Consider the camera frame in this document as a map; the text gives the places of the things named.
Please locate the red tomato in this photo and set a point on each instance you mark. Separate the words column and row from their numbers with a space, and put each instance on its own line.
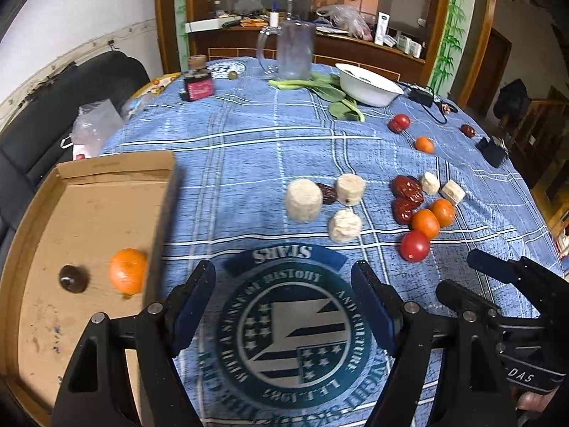
column 399, row 123
column 414, row 246

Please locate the white bowl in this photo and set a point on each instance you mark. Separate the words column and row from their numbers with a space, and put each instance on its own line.
column 367, row 87

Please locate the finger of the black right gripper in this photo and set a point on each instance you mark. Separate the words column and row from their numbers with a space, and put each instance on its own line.
column 460, row 300

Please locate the white corn chunk front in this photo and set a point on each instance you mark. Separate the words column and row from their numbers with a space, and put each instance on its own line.
column 345, row 226

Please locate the cardboard tray box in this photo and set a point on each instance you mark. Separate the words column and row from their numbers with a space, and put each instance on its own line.
column 90, row 240

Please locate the pink plastic bag on cabinet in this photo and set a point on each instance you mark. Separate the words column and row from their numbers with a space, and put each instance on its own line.
column 344, row 18

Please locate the blue plaid tablecloth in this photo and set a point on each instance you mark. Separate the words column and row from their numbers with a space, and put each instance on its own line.
column 282, row 342

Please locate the clear glass pitcher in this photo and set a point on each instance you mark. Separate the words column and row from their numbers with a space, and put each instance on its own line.
column 295, row 44

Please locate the small orange front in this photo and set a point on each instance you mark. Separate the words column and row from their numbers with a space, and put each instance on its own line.
column 426, row 222

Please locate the yellow snack box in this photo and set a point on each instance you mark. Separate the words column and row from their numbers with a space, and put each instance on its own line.
column 157, row 85

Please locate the dark round plum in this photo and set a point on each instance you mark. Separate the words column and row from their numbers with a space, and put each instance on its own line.
column 73, row 279

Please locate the small orange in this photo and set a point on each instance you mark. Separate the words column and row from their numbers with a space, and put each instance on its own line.
column 425, row 145
column 426, row 222
column 444, row 212

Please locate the black charger with cable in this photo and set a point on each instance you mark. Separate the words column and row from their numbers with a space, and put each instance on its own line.
column 435, row 106

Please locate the small orange far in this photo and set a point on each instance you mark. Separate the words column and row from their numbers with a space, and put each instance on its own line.
column 425, row 145

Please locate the black leather sofa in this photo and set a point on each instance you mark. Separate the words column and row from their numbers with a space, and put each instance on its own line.
column 31, row 143

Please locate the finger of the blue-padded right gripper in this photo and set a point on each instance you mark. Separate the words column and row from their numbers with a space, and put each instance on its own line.
column 546, row 291

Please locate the small white chunk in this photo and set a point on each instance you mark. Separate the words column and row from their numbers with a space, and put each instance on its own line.
column 453, row 192
column 430, row 184

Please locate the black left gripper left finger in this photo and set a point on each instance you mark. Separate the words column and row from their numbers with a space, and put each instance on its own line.
column 96, row 390

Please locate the dark jar pink label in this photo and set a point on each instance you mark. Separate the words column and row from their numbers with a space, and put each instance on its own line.
column 197, row 80

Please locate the clear plastic bag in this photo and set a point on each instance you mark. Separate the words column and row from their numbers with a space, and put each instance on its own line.
column 94, row 125

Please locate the white flat box on cabinet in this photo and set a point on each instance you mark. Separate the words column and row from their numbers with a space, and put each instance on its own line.
column 206, row 25

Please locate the small orange back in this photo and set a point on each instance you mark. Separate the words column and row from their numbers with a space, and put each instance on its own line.
column 444, row 212

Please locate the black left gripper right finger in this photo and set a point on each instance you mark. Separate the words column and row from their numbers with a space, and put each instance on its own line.
column 471, row 389

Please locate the black power adapter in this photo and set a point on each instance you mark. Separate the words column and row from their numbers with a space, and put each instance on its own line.
column 493, row 150

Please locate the large orange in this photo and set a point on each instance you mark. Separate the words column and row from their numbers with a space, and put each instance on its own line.
column 127, row 271

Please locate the red date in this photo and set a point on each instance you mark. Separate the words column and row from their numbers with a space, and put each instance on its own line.
column 407, row 188
column 403, row 210

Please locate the green leafy vegetable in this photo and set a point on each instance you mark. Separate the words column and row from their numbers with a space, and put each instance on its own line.
column 326, row 87

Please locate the dark date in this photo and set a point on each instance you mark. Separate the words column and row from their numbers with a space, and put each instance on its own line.
column 467, row 130
column 328, row 193

